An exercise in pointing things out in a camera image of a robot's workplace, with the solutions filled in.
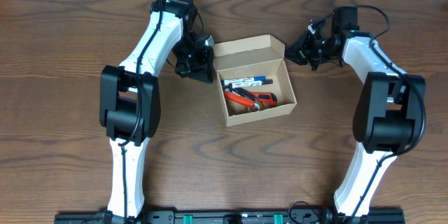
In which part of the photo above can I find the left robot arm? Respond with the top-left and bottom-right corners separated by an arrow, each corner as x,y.
99,0 -> 214,223

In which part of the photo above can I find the red utility knife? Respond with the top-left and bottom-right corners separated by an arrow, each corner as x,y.
252,92 -> 278,107

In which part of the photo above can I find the cardboard box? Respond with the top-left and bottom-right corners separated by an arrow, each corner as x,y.
213,34 -> 297,127

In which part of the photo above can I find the yellow tape roll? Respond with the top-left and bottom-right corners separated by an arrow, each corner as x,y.
247,102 -> 265,113

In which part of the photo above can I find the black whiteboard marker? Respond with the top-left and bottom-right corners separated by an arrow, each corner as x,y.
227,79 -> 273,88

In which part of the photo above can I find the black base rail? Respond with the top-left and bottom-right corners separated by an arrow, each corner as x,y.
53,207 -> 406,224

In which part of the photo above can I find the blue whiteboard marker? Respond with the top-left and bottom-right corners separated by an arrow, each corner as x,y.
220,76 -> 267,85

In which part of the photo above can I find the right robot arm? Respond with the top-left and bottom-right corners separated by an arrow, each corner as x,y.
285,6 -> 426,223

